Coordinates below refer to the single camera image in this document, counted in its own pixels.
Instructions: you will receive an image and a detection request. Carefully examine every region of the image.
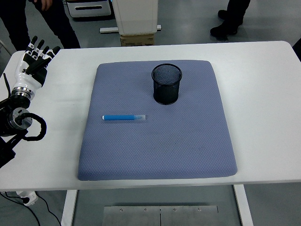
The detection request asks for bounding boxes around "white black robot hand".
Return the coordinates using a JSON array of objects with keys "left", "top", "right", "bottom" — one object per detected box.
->
[{"left": 11, "top": 35, "right": 61, "bottom": 91}]

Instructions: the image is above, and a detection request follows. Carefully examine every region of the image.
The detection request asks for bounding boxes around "person's hand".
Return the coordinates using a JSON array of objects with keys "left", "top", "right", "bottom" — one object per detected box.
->
[{"left": 40, "top": 0, "right": 54, "bottom": 11}]

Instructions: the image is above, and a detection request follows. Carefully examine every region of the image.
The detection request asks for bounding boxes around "blue marker with clear cap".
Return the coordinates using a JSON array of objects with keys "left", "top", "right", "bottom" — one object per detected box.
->
[{"left": 102, "top": 113, "right": 146, "bottom": 122}]

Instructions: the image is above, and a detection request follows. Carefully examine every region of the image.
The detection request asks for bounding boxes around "black mesh pen holder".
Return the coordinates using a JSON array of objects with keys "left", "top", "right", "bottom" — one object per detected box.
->
[{"left": 151, "top": 63, "right": 183, "bottom": 105}]

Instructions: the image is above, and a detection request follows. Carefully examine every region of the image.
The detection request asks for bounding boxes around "person in dark trousers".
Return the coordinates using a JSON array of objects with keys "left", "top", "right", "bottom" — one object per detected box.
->
[{"left": 0, "top": 0, "right": 81, "bottom": 51}]

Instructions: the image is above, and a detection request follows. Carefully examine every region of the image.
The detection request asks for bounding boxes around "white appliance with black slot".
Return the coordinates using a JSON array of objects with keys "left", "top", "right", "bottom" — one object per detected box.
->
[{"left": 65, "top": 0, "right": 112, "bottom": 19}]

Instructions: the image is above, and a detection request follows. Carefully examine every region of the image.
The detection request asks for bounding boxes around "white cabinet base bar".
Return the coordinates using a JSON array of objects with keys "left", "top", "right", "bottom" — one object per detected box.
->
[{"left": 99, "top": 24, "right": 162, "bottom": 33}]

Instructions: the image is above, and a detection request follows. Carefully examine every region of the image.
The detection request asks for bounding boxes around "white cabinet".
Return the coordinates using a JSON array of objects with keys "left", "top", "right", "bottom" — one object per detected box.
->
[{"left": 112, "top": 0, "right": 158, "bottom": 35}]

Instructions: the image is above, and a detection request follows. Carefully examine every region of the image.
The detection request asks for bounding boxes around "cardboard box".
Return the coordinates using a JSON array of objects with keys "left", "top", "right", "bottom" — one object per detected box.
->
[{"left": 120, "top": 32, "right": 156, "bottom": 47}]

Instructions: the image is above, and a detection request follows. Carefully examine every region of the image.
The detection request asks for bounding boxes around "white power strip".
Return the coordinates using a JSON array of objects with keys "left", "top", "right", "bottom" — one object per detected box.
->
[{"left": 16, "top": 190, "right": 39, "bottom": 207}]

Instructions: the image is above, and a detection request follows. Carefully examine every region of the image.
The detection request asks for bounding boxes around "white table leg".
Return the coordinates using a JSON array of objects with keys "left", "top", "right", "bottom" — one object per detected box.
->
[
  {"left": 232, "top": 185, "right": 254, "bottom": 226},
  {"left": 60, "top": 189, "right": 78, "bottom": 226}
]

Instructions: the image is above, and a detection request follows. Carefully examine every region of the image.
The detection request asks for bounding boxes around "blue-grey textured mat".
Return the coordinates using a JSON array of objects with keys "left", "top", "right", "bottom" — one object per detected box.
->
[{"left": 77, "top": 60, "right": 238, "bottom": 181}]

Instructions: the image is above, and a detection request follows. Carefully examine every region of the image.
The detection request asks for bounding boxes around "grey metal plate with screws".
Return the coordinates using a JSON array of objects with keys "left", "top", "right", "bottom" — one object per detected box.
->
[{"left": 103, "top": 205, "right": 219, "bottom": 226}]

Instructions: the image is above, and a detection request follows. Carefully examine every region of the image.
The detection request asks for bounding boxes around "person with black shoes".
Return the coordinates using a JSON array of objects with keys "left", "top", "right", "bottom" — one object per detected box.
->
[{"left": 210, "top": 0, "right": 251, "bottom": 37}]

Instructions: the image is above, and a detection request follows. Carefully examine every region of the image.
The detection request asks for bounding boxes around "black furniture corner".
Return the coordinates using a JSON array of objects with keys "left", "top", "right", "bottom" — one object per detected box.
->
[{"left": 291, "top": 36, "right": 301, "bottom": 63}]

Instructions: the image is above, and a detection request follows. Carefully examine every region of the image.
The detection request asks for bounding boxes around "black floor cable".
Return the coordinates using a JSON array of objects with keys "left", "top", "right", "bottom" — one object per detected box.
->
[
  {"left": 37, "top": 195, "right": 62, "bottom": 226},
  {"left": 0, "top": 192, "right": 41, "bottom": 226}
]

